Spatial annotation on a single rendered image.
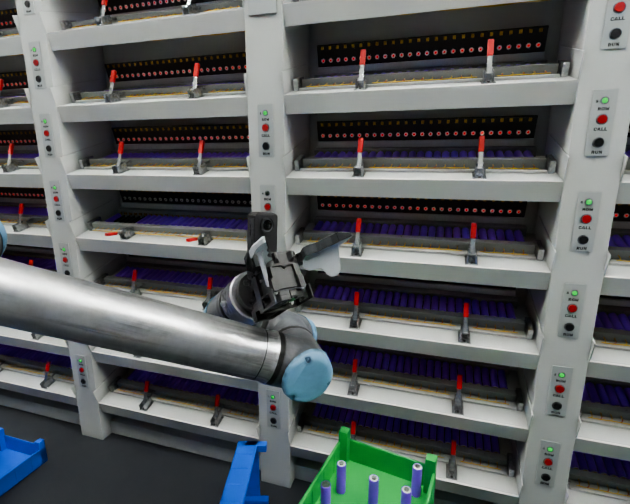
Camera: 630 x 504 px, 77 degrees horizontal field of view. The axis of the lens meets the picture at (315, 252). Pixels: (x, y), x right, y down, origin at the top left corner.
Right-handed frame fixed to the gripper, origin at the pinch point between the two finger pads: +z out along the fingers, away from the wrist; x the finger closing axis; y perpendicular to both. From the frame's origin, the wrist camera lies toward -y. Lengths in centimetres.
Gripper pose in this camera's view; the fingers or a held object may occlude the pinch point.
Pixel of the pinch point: (311, 231)
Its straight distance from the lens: 54.9
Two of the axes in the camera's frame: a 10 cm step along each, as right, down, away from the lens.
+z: 5.3, -4.1, -7.4
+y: 3.1, 9.1, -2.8
